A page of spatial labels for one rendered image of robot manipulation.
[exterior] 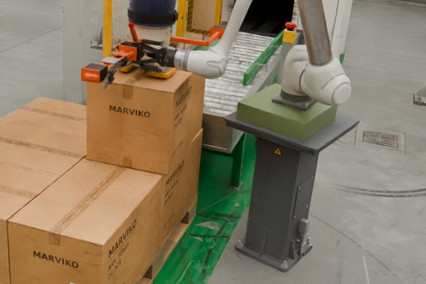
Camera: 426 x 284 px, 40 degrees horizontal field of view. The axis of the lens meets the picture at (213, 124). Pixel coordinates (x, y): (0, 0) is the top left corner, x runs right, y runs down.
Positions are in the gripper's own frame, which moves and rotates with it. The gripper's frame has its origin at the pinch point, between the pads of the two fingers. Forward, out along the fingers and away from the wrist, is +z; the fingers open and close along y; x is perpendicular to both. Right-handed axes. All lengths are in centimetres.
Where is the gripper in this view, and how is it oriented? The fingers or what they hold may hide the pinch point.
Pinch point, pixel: (131, 51)
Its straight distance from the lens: 257.7
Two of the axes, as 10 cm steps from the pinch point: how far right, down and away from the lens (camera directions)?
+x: 2.5, -3.5, 9.0
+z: -9.6, -1.7, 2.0
